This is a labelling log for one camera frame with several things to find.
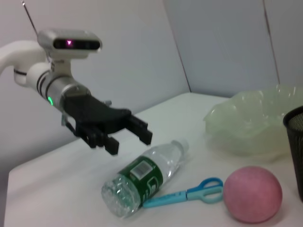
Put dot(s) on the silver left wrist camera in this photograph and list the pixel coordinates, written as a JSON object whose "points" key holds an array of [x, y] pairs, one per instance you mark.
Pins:
{"points": [[68, 43]]}

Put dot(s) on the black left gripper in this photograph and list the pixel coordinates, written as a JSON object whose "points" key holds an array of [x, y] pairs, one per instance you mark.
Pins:
{"points": [[99, 116]]}

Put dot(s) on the clear bottle with green label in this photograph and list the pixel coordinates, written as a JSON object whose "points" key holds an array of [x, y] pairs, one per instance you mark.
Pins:
{"points": [[139, 175]]}

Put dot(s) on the blue plastic scissors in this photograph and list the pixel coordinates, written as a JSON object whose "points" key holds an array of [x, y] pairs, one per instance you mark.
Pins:
{"points": [[180, 195]]}

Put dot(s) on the pale green glass fruit plate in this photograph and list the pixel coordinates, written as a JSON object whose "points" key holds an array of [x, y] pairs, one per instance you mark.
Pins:
{"points": [[246, 127]]}

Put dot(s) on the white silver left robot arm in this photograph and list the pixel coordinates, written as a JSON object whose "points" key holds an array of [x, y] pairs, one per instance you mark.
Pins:
{"points": [[23, 53]]}

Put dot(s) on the pink peach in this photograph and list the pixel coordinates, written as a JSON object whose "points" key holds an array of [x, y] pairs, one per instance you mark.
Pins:
{"points": [[252, 195]]}

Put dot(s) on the black mesh pen holder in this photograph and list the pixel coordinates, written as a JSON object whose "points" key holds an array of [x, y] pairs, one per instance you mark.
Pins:
{"points": [[297, 151]]}

